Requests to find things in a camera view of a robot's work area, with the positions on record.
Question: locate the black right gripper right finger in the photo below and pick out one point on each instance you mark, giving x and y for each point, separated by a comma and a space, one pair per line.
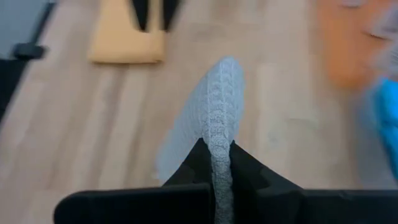
295, 208

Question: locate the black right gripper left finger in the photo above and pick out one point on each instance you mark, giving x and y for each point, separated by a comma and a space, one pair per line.
155, 205

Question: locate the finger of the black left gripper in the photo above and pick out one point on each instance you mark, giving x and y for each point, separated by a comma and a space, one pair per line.
141, 14
170, 14

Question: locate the yellow waffle cloth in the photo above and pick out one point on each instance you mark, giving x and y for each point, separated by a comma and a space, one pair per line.
118, 43

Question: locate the dark grey microfiber cloth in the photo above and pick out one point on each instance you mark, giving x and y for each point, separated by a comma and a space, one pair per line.
217, 109

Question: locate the blue cellulose sponge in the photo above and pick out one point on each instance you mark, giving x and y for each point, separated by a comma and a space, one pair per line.
388, 124

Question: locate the black table edge rail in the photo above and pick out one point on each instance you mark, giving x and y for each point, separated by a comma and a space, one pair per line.
9, 81

